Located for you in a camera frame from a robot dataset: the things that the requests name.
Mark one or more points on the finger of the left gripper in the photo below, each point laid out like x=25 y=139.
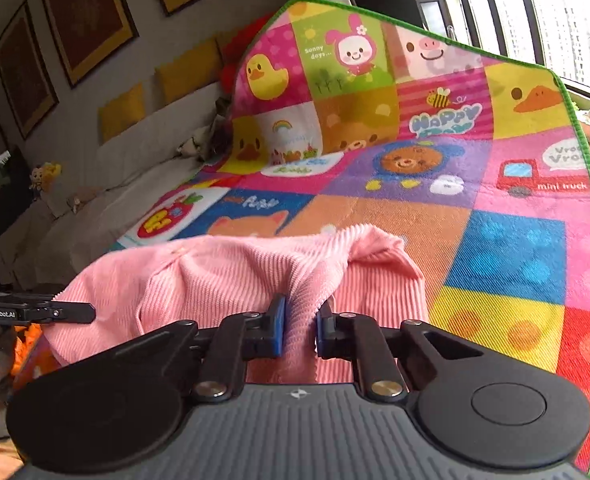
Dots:
x=71 y=312

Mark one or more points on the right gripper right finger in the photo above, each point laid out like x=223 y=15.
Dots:
x=357 y=339

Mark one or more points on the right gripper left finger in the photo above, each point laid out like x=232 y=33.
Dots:
x=225 y=350

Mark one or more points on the pink corduroy garment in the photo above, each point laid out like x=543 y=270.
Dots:
x=361 y=269

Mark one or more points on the white covered sofa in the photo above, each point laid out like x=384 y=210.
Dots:
x=62 y=232

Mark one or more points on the small plush toy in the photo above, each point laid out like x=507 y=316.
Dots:
x=42 y=177

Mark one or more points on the grey cloth on sofa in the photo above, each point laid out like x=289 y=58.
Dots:
x=214 y=140

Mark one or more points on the yellow cushion left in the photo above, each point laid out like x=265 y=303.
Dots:
x=121 y=113

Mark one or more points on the yellow cushion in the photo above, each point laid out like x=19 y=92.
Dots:
x=194 y=69
x=121 y=113

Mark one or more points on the colourful cartoon play mat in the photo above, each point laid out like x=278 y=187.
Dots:
x=341 y=116

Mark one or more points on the framed picture left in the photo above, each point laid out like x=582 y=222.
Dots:
x=25 y=79

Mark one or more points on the yellow cushion middle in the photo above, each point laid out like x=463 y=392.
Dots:
x=194 y=69

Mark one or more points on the red plush cushion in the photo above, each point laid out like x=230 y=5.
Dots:
x=231 y=48

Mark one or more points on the framed picture middle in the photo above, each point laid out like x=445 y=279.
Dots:
x=87 y=33

